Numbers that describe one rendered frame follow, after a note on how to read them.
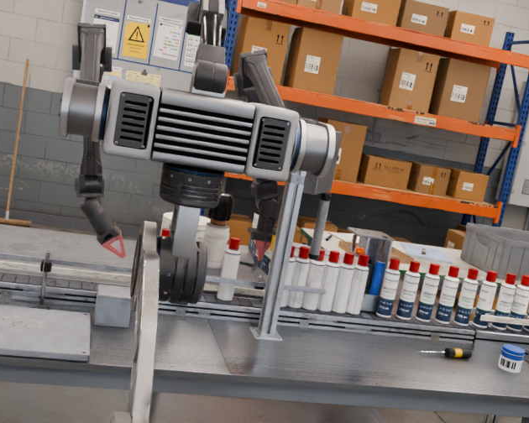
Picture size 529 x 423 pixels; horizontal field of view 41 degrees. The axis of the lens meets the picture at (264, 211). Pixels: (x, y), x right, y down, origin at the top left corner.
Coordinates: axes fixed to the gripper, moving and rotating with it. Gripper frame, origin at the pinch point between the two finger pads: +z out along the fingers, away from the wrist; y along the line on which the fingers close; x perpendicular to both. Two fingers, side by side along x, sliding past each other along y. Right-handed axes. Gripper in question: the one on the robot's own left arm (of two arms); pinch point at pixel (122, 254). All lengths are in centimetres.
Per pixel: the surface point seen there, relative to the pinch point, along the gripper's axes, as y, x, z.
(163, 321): -10.7, -0.3, 21.6
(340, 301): -2, -51, 52
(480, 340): -4, -86, 93
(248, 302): 0.6, -25.0, 36.0
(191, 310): -4.8, -8.4, 25.8
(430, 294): -1, -79, 68
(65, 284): -0.6, 19.1, -1.6
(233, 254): -1.6, -28.9, 18.7
